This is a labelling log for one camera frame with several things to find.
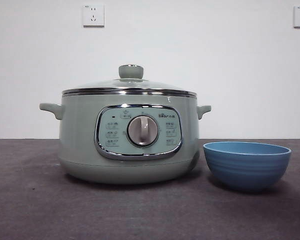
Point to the glass lid with green knob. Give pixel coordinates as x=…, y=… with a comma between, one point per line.
x=130, y=72

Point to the blue bowl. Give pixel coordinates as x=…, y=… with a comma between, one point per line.
x=247, y=170

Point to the pale green electric steamer pot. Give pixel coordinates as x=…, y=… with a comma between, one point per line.
x=85, y=140

